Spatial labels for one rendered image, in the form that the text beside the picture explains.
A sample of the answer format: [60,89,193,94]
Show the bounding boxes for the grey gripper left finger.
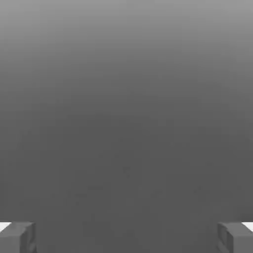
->
[0,221,38,253]

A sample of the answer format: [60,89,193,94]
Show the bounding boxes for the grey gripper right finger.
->
[216,221,253,253]

